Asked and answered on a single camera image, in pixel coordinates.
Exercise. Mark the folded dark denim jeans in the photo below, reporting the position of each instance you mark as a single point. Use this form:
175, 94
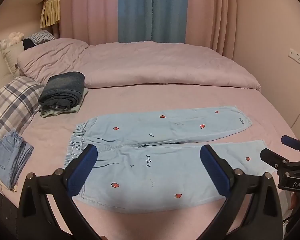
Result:
62, 90

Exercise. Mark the folded pale green garment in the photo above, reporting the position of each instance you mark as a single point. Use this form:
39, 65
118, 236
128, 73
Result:
76, 106

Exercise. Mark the cream cushion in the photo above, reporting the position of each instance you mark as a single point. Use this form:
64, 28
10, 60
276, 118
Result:
12, 57

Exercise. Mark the hanging yellow fringe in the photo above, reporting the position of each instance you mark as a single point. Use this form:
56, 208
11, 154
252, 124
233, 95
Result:
50, 13

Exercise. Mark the dark garment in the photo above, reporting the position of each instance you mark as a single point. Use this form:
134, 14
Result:
28, 43

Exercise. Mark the blue plaid cloth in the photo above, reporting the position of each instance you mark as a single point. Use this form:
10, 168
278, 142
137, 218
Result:
42, 37

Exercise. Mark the white plush toy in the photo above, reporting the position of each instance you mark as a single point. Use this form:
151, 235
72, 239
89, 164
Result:
15, 38

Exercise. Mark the folded light blue jeans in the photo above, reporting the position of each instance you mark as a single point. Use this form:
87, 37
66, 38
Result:
10, 160

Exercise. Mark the plaid pillow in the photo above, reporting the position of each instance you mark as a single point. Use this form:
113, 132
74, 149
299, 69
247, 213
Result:
12, 105

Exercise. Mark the blue curtain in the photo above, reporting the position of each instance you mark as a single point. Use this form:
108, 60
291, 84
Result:
151, 10

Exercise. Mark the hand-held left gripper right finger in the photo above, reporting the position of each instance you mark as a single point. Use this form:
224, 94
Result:
212, 165

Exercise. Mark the light blue strawberry pants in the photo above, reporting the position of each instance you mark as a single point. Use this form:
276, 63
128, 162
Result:
165, 160

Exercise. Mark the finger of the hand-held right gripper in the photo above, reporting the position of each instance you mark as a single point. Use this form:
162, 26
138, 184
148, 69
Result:
288, 140
271, 158

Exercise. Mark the pink duvet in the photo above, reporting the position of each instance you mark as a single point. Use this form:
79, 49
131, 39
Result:
140, 65

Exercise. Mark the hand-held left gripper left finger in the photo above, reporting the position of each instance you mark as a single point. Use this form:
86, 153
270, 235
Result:
86, 163

